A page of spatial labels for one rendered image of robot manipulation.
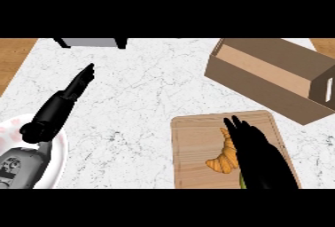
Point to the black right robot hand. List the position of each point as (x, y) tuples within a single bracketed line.
[(262, 159)]

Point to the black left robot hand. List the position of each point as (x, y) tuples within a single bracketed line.
[(55, 110)]

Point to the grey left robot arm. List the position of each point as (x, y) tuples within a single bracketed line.
[(21, 167)]

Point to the golden croissant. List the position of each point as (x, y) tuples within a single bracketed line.
[(225, 156)]

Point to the wooden cutting board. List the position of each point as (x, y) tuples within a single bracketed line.
[(197, 147)]

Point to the brown cardboard box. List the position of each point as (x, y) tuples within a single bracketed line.
[(270, 79)]

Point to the green vegetable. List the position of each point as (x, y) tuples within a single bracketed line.
[(242, 181)]

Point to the white plate with pink marks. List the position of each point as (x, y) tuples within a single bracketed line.
[(59, 156)]

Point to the grey and black appliance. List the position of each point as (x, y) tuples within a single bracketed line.
[(92, 42)]

